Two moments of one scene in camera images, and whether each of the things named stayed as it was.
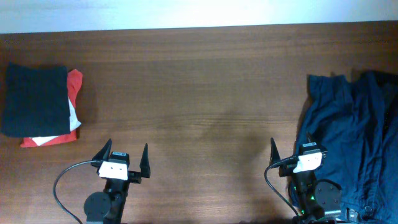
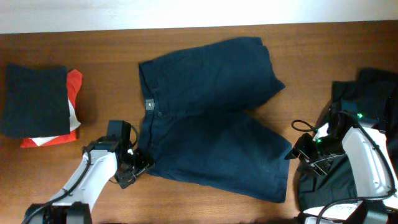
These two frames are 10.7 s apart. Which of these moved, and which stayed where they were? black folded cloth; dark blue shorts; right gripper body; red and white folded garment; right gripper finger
Moved: right gripper body; dark blue shorts; right gripper finger
Stayed: red and white folded garment; black folded cloth
